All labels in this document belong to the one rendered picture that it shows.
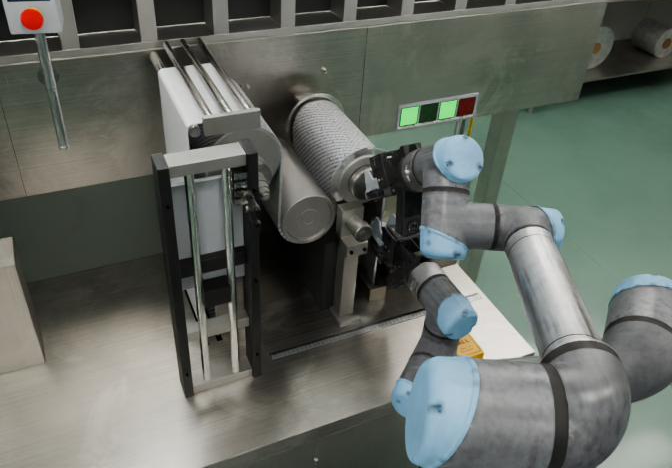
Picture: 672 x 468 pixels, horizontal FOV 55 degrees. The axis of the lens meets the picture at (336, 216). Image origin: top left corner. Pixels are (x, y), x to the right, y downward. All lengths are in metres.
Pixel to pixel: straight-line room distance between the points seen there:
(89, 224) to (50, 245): 0.10
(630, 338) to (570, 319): 0.25
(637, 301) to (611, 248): 2.40
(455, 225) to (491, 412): 0.40
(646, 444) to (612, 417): 1.97
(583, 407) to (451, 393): 0.13
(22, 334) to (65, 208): 0.31
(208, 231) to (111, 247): 0.56
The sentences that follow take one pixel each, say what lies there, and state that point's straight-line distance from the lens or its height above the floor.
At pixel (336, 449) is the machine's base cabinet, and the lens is 1.48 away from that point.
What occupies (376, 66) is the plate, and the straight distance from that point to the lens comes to 1.64.
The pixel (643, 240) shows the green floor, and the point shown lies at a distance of 3.68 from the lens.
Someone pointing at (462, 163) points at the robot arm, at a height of 1.47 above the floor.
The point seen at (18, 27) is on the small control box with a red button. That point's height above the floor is 1.62.
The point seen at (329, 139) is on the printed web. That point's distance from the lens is 1.37.
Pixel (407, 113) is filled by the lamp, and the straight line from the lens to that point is 1.74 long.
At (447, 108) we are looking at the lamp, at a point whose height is 1.19.
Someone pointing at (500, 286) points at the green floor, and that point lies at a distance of 3.09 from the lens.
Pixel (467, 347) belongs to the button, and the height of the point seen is 0.92.
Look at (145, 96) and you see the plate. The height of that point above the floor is 1.34.
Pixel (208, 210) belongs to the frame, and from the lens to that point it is 1.12.
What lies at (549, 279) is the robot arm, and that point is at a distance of 0.91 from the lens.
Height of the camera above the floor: 1.98
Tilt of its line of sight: 36 degrees down
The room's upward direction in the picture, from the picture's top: 4 degrees clockwise
